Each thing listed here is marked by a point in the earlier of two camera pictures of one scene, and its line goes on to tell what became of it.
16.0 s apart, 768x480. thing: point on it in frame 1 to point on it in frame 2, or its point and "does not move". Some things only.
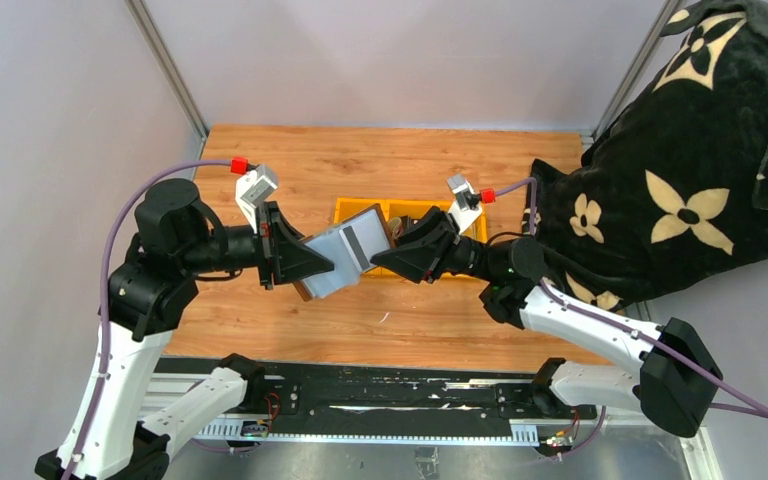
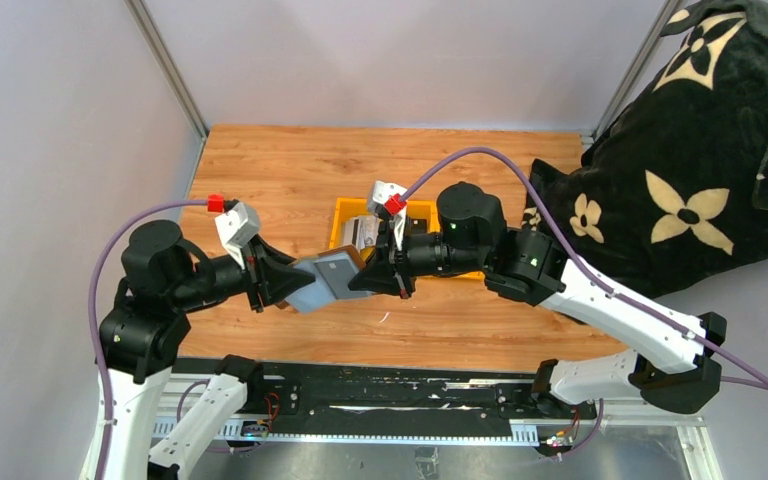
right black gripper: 438,246 to 397,258
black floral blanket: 708,167 does not move
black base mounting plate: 384,398 does not move
